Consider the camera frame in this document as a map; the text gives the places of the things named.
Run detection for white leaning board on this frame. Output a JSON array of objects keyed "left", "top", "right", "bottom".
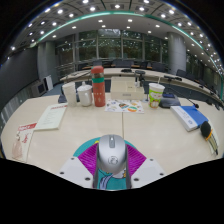
[{"left": 44, "top": 74, "right": 54, "bottom": 92}]

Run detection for red insulated drink bottle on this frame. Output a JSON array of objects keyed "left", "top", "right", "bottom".
[{"left": 90, "top": 65, "right": 107, "bottom": 108}]

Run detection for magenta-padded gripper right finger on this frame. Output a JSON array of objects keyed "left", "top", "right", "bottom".
[{"left": 124, "top": 143, "right": 167, "bottom": 190}]

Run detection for dark office chairs group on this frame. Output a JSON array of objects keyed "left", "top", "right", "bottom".
[{"left": 78, "top": 58, "right": 221, "bottom": 89}]

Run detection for ceiling lights group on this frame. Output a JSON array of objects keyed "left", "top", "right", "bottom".
[{"left": 9, "top": 0, "right": 224, "bottom": 73}]

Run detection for green printed cup with straw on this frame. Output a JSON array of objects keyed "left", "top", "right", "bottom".
[{"left": 148, "top": 77, "right": 166, "bottom": 109}]

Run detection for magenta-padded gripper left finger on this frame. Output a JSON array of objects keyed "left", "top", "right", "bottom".
[{"left": 59, "top": 143, "right": 101, "bottom": 190}]

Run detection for colourful sticker sheet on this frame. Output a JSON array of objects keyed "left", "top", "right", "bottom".
[{"left": 104, "top": 98, "right": 145, "bottom": 114}]

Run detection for red and white leaflet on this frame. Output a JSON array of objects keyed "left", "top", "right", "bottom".
[{"left": 11, "top": 121, "right": 38, "bottom": 163}]

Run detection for round teal cartoon mouse pad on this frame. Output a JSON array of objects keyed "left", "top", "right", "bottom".
[{"left": 73, "top": 136, "right": 138, "bottom": 191}]

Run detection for white cardboard box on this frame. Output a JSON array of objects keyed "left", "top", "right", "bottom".
[{"left": 109, "top": 76, "right": 146, "bottom": 102}]

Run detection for black handheld microphone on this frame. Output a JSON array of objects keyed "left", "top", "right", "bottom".
[{"left": 200, "top": 120, "right": 220, "bottom": 156}]

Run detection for white printed paper sheet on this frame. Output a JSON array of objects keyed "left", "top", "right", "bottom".
[{"left": 34, "top": 102, "right": 69, "bottom": 131}]

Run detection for blue and white book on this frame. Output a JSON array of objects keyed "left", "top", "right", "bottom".
[{"left": 169, "top": 105, "right": 210, "bottom": 133}]

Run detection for black desk conference microphone unit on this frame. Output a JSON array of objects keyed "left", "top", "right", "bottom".
[
  {"left": 158, "top": 87, "right": 200, "bottom": 110},
  {"left": 58, "top": 92, "right": 80, "bottom": 104}
]

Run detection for silver computer mouse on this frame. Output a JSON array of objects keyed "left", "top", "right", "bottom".
[{"left": 96, "top": 134, "right": 129, "bottom": 175}]

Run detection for long curved wooden desk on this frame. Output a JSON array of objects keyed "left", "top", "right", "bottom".
[{"left": 59, "top": 67, "right": 224, "bottom": 103}]

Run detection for white paper cup stack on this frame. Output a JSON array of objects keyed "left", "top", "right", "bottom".
[{"left": 61, "top": 81, "right": 78, "bottom": 108}]

